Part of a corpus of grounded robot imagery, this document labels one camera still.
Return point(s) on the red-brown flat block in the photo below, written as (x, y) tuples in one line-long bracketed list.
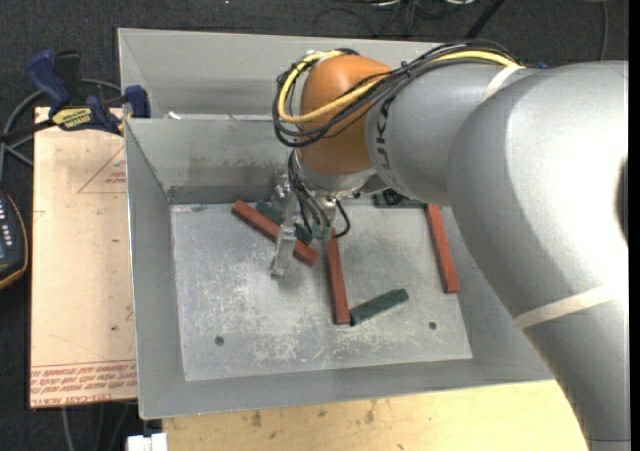
[(338, 284), (442, 249), (260, 225)]

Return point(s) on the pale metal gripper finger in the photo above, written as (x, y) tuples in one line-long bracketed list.
[(278, 256), (290, 249)]

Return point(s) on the grey metal bin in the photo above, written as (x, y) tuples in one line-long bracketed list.
[(240, 289)]

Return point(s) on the dark green flat block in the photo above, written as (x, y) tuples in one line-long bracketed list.
[(395, 201), (379, 306), (267, 211)]

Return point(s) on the brown cardboard board red print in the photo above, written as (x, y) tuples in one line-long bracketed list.
[(80, 259)]

